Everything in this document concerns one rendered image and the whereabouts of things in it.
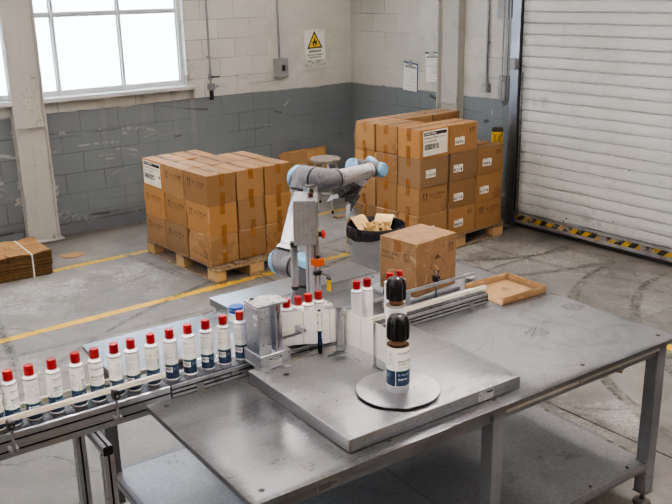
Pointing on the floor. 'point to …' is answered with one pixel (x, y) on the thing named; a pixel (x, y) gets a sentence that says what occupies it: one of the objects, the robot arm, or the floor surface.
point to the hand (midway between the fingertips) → (335, 211)
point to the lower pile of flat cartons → (24, 259)
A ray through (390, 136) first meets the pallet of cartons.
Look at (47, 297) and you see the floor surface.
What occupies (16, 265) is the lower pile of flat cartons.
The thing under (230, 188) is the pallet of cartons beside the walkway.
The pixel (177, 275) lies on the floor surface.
